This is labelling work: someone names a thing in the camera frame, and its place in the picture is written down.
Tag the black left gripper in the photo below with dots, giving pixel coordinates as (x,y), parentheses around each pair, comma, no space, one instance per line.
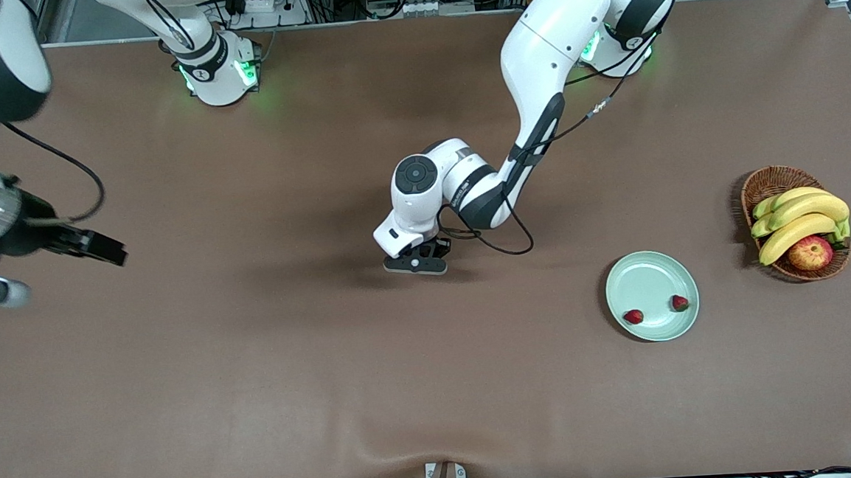
(438,247)

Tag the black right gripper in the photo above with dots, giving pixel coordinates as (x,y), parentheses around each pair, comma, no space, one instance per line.
(32,235)

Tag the red strawberry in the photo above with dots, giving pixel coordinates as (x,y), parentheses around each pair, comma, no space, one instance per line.
(633,316)
(679,302)

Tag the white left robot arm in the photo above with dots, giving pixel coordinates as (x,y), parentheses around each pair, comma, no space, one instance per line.
(547,47)

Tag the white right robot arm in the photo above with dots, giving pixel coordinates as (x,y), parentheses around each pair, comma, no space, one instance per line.
(201,68)

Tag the light green round plate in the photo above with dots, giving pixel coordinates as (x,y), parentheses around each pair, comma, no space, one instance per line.
(650,284)

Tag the brown table mat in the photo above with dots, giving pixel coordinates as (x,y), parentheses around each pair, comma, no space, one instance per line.
(257,390)

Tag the white terminal block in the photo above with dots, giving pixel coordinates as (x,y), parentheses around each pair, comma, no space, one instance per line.
(426,7)

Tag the white power strip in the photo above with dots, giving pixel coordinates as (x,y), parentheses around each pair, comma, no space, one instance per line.
(263,3)

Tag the yellow banana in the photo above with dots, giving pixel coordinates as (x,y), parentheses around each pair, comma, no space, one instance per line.
(759,227)
(785,197)
(811,208)
(795,235)

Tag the brown wicker basket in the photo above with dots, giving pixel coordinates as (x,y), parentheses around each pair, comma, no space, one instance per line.
(769,181)

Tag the red yellow apple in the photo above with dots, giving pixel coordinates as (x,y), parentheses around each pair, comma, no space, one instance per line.
(810,253)

